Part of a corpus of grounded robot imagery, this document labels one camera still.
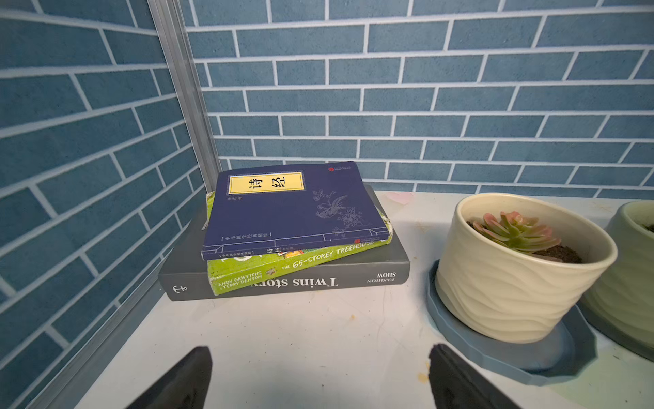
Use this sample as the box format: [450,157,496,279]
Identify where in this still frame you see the green Treehouse paperback book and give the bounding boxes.
[207,211,393,296]

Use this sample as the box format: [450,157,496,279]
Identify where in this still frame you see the cream ribbed plant pot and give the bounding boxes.
[432,194,618,344]

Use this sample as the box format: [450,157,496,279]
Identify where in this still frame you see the blue grey pot saucer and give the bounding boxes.
[427,262,598,386]

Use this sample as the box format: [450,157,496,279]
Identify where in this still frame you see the aluminium left corner post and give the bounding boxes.
[147,0,221,192]

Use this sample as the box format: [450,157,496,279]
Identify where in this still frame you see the dark blue Chinese book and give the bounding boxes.
[201,161,390,261]

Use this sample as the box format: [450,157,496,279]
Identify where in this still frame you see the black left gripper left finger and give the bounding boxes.
[128,346,213,409]

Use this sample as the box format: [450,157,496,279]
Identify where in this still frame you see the dark green round saucer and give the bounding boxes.
[577,302,653,361]

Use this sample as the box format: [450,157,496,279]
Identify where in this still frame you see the pink green succulent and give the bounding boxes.
[468,211,562,262]

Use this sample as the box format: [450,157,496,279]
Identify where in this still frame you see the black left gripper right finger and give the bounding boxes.
[429,344,519,409]

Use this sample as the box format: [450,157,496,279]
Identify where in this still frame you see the light green plant pot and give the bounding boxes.
[580,200,653,347]

